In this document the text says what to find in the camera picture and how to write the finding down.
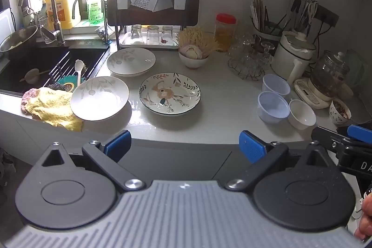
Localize wooden ladle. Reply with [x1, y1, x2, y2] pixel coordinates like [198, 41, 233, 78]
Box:
[19, 68, 51, 84]

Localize green chopstick holder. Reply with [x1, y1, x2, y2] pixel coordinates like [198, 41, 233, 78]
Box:
[251, 21, 287, 41]

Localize pink dish cloth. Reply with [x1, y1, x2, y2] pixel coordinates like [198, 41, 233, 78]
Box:
[21, 88, 44, 121]

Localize cream kettle base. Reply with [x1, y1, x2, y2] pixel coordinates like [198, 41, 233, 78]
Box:
[293, 78, 338, 109]

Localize white electric pot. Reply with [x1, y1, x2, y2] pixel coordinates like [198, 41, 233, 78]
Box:
[271, 31, 317, 86]

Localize white garlic bowl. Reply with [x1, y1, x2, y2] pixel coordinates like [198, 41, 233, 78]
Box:
[178, 49, 209, 69]

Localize dark steel scrubber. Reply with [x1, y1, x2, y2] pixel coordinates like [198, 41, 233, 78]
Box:
[48, 82, 69, 91]

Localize translucent plastic bowl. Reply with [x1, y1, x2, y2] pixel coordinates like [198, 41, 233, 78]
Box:
[262, 74, 291, 97]
[257, 91, 290, 124]

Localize cluster of cut-glass cups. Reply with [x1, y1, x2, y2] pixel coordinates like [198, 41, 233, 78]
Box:
[227, 33, 275, 80]

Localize stainless steel bowl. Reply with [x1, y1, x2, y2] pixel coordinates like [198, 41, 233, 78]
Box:
[0, 25, 40, 54]

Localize hanging kitchen utensils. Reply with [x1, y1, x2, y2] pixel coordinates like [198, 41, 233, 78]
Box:
[286, 0, 320, 30]

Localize white plastic board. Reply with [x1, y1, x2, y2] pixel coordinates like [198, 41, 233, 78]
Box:
[0, 8, 16, 41]

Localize white leaf-print plate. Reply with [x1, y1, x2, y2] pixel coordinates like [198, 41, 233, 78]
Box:
[106, 47, 156, 77]
[70, 76, 130, 121]

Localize wire cup rack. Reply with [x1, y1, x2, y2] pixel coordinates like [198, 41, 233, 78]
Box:
[227, 59, 266, 80]

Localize large white spoon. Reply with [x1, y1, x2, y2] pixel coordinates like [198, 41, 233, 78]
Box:
[74, 60, 85, 87]

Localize black roll-up drain rack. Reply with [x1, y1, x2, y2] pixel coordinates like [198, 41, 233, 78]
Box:
[48, 50, 109, 83]

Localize yellow dish cloth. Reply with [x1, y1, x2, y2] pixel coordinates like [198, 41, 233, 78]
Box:
[25, 87, 85, 132]

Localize black wall socket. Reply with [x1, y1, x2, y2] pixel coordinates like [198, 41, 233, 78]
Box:
[315, 8, 339, 27]

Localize person's right hand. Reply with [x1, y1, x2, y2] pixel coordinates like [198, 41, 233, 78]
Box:
[354, 195, 372, 241]

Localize bundle of dry noodles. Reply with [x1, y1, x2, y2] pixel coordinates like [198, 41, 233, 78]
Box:
[176, 27, 221, 58]

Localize white drip tray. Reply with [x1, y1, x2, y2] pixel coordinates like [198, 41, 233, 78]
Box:
[119, 30, 181, 49]

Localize bundle of chopsticks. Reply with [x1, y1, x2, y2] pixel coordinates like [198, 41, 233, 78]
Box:
[250, 0, 269, 30]

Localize small pale bottle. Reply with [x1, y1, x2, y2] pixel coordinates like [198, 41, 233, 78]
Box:
[23, 7, 37, 26]

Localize plain white bowl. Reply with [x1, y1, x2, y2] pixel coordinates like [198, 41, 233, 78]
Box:
[288, 99, 317, 130]

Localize small floral bowl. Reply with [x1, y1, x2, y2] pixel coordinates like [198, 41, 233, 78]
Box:
[329, 98, 352, 125]

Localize amber glass cup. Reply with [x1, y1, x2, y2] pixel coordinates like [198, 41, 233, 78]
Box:
[250, 40, 266, 54]

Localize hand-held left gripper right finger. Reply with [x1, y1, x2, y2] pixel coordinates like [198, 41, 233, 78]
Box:
[224, 130, 335, 192]

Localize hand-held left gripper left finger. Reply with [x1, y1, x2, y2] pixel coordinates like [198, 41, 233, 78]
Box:
[36, 130, 146, 192]

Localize red-lidded clear jar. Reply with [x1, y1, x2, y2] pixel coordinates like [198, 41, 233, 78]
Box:
[214, 13, 236, 52]

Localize glass health kettle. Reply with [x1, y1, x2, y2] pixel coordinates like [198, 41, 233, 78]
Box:
[309, 50, 351, 99]

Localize tall steel faucet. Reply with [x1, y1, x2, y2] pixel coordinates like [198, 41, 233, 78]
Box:
[18, 0, 66, 46]

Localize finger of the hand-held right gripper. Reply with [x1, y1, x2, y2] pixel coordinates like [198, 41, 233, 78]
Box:
[311, 126, 353, 154]
[337, 124, 372, 148]

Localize floral plate with dark rim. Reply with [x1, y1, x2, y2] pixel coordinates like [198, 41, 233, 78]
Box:
[139, 73, 202, 116]

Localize clear drinking glass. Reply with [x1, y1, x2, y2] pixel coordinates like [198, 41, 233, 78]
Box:
[130, 25, 143, 45]
[161, 26, 175, 46]
[146, 26, 160, 46]

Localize small gooseneck faucet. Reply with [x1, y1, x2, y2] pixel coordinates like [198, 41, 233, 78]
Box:
[72, 0, 112, 43]

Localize garlic bulb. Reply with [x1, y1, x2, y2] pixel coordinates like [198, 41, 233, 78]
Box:
[180, 44, 203, 60]

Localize green plastic bottle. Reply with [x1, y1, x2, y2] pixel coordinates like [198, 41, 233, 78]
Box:
[86, 0, 106, 25]

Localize teal flower mat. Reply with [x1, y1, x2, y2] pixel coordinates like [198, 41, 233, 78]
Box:
[58, 75, 85, 93]

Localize black kitchen sink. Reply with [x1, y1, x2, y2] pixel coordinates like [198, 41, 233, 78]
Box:
[0, 40, 111, 97]

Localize yellow detergent jug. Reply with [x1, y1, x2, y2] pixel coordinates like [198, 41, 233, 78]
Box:
[45, 0, 80, 30]

